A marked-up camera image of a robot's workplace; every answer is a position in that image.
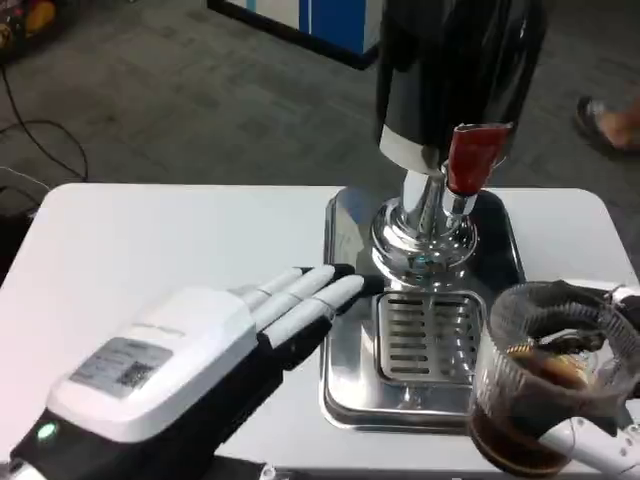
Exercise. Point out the black drink dispenser chrome base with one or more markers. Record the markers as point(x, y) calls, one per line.
point(450, 65)

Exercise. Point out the steel drip tray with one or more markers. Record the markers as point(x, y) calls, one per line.
point(350, 360)

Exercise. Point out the person's foot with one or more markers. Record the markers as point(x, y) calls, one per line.
point(612, 125)

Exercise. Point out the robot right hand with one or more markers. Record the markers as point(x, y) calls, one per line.
point(595, 440)

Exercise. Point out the slotted steel drip grid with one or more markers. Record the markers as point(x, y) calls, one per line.
point(425, 335)

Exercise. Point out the colourful dark box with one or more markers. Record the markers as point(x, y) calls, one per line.
point(25, 25)

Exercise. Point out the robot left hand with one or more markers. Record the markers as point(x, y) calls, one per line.
point(165, 360)

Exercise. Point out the clear ribbed glass cup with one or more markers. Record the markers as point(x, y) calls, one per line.
point(540, 395)

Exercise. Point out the blue and white cabinet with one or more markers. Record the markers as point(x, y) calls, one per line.
point(330, 22)

